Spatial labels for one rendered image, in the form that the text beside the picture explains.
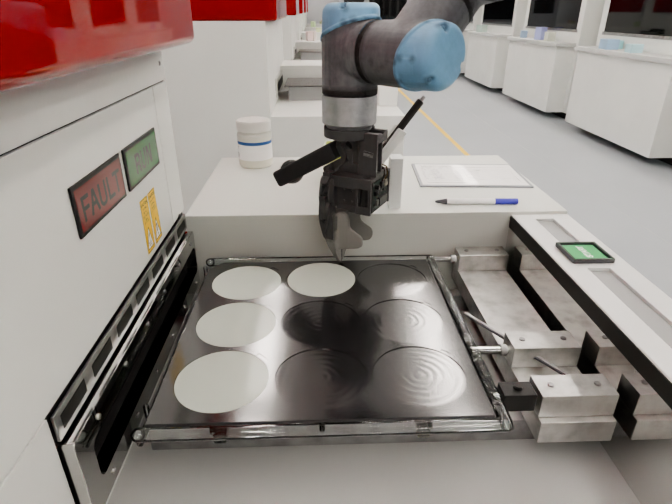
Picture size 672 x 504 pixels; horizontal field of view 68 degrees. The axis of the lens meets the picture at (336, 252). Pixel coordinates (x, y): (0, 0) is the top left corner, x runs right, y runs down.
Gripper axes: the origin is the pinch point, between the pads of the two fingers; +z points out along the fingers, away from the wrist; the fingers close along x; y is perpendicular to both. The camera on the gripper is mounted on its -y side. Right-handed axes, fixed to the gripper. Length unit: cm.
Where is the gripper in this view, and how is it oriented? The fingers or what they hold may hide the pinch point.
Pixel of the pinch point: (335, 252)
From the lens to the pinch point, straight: 78.8
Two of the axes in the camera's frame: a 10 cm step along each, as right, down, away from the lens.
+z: 0.0, 9.0, 4.4
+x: 4.6, -3.9, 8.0
